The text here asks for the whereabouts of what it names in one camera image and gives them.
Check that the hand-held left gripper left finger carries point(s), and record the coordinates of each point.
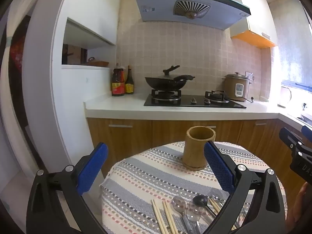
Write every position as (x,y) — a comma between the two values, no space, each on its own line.
(92,169)

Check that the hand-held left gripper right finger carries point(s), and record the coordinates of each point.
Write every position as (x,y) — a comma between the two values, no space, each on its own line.
(219,168)

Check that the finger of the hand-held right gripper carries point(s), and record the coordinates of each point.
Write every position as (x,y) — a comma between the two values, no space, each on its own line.
(307,132)
(288,137)

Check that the bamboo utensil holder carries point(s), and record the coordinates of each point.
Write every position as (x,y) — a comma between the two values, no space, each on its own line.
(195,151)

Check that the wooden chopstick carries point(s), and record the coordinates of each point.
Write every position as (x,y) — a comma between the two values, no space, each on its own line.
(161,217)
(172,217)
(168,217)
(157,215)
(213,205)
(216,204)

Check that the clear plastic spoon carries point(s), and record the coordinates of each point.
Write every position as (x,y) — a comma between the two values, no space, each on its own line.
(179,203)
(215,195)
(193,214)

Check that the person's right hand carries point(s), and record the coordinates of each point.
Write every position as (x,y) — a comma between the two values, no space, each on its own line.
(301,204)

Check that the kitchen sink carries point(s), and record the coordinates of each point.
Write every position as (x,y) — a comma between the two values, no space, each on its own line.
(304,119)

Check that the black spoon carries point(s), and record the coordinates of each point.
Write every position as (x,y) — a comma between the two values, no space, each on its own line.
(199,200)

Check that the white kettle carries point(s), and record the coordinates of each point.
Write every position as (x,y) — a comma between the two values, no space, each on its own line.
(284,97)

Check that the wooden base cabinet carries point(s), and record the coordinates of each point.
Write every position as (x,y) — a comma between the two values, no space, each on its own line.
(134,139)

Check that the striped woven tablecloth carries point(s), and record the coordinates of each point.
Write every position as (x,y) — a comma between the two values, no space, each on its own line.
(146,175)

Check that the black gas stove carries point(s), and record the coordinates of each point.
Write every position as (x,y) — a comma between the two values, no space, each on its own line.
(195,103)

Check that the white kitchen counter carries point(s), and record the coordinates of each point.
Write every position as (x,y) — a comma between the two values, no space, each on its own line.
(121,102)

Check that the brown rice cooker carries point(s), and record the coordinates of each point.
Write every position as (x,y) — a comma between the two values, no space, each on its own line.
(234,87)

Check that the cooking oil bottle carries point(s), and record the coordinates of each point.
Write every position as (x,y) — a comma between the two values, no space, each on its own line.
(118,85)

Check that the frosted window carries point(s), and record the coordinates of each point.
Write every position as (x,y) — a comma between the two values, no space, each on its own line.
(297,41)

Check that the dark soy sauce bottle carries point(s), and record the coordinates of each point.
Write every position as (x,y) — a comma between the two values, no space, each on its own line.
(129,85)

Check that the black wok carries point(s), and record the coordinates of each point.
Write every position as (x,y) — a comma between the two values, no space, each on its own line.
(165,84)

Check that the wooden tray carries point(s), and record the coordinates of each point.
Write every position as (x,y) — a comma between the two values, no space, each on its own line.
(97,63)

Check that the grey range hood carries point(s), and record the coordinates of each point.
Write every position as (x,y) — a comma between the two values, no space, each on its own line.
(158,7)

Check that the wall power outlet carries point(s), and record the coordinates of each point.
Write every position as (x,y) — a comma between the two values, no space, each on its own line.
(249,75)

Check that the cream and orange wall cabinet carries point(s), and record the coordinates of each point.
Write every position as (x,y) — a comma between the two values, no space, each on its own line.
(256,17)

